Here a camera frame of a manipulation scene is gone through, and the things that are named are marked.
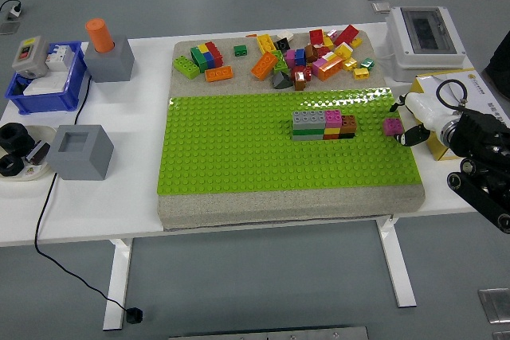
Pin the orange long toy brick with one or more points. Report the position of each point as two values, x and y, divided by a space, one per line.
264 65
219 73

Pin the green small toy brick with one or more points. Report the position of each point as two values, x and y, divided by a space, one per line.
367 63

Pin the glossy orange long brick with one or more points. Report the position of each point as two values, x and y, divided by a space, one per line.
330 68

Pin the yellow white cardboard box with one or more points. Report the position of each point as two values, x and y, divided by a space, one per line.
474 89

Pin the yellow small toy brick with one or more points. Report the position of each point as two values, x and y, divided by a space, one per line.
361 73

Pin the white table leg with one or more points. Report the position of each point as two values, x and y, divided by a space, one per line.
398 268
117 284

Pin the brown square toy brick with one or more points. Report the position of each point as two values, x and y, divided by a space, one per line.
310 53
348 123
300 85

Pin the small pink toy brick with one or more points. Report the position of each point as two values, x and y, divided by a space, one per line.
332 33

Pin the white circuit breaker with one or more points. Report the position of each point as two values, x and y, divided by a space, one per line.
59 57

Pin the pink square toy brick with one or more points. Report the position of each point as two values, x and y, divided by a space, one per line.
333 118
318 67
290 58
392 127

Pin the yellow orange toy brick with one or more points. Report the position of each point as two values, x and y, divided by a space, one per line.
356 43

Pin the black square toy brick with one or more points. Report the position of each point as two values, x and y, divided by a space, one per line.
346 135
282 44

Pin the grey cube holder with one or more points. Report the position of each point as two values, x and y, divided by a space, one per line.
79 165
109 65

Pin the green studded baseplate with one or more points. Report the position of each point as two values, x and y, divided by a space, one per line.
239 149

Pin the grey floor plate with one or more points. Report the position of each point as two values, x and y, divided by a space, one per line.
9 27

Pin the dark grey sloped brick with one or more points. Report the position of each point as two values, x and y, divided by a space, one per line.
281 81

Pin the black plug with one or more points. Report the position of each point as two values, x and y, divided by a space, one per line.
133 315

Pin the yellow long toy brick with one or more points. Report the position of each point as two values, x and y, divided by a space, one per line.
265 43

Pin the blue plastic bin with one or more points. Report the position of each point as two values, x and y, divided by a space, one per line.
48 103

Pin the red white toy brick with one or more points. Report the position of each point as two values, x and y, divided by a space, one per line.
322 51

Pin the red long toy brick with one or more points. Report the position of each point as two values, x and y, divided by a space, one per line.
346 34
215 52

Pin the grey metal floor strip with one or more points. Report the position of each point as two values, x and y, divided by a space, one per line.
271 334

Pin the red square toy brick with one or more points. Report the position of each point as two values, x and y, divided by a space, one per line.
316 36
330 137

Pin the small dark green brick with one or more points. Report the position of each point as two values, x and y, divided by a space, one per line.
240 50

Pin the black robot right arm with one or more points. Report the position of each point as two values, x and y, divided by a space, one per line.
478 133

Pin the red rounded toy brick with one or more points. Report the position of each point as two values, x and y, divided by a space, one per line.
298 73

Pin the yellow square toy brick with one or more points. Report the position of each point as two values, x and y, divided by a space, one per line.
328 42
204 48
331 131
342 50

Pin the glossy yellow toy brick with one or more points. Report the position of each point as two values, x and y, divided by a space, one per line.
350 64

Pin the large black nut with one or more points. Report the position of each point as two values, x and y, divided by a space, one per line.
14 137
10 165

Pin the grey switch box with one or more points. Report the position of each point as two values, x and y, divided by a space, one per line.
28 55

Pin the brown white block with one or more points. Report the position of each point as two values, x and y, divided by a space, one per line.
38 153

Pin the metal floor plate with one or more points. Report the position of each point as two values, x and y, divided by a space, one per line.
496 305
381 7
502 335

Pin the grey long toy brick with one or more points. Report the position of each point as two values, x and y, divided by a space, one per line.
307 137
308 118

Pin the orange cylinder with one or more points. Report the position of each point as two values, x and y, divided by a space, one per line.
99 35

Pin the lime long toy brick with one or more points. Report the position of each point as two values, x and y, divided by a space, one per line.
185 66

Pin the green long toy brick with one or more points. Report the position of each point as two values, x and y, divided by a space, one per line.
307 131
197 57

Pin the white switch panel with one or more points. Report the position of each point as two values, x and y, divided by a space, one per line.
44 85

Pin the white plate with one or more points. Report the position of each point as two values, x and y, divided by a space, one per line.
40 173

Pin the blue square toy brick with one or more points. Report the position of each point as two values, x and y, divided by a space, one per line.
209 59
299 57

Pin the white electrical distribution box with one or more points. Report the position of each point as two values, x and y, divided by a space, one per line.
426 61

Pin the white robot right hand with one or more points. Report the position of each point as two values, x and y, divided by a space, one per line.
426 113

